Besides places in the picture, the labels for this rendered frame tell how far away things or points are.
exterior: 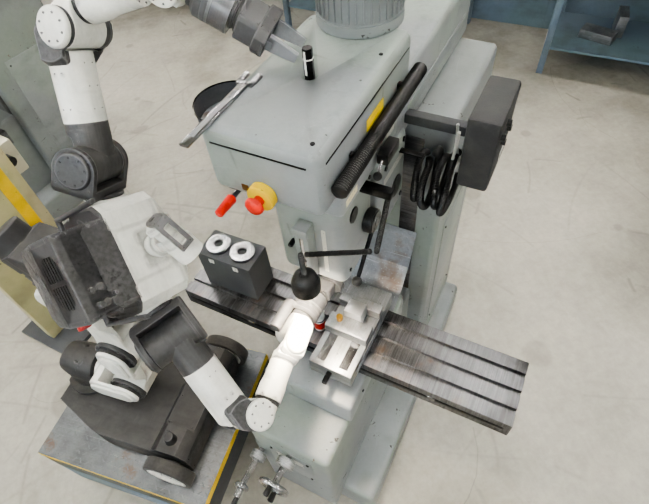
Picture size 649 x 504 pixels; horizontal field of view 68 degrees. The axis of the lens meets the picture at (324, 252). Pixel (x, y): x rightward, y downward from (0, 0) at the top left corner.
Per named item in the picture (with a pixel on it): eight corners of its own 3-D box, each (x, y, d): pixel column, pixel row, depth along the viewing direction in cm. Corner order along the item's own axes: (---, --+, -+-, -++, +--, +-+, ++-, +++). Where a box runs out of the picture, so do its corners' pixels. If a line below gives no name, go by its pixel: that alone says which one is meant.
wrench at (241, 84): (192, 150, 85) (191, 146, 84) (174, 145, 86) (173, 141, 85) (262, 77, 98) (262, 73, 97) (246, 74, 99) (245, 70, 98)
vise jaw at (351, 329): (365, 347, 157) (365, 341, 154) (324, 330, 162) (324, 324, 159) (373, 332, 160) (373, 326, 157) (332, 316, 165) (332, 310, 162)
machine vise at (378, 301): (351, 387, 156) (350, 373, 148) (310, 369, 161) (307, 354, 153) (391, 303, 175) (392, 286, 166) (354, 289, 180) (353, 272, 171)
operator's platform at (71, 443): (81, 476, 234) (37, 452, 203) (151, 353, 274) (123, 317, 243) (226, 528, 216) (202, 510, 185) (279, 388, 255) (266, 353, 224)
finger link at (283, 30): (307, 37, 93) (278, 20, 92) (300, 50, 96) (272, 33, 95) (309, 33, 94) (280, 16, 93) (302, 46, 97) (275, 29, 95)
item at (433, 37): (378, 179, 124) (379, 113, 109) (301, 157, 132) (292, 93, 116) (467, 31, 167) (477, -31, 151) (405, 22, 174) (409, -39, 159)
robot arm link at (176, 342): (173, 388, 111) (138, 341, 109) (172, 379, 120) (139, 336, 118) (216, 356, 115) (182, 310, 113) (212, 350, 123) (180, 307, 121)
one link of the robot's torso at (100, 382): (97, 394, 194) (82, 381, 184) (124, 351, 206) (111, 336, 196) (141, 408, 190) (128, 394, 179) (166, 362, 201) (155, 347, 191)
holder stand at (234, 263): (258, 300, 180) (247, 269, 164) (209, 282, 187) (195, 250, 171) (273, 276, 186) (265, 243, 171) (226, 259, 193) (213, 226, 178)
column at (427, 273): (415, 370, 256) (456, 130, 134) (335, 337, 272) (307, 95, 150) (444, 297, 283) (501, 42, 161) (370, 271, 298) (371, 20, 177)
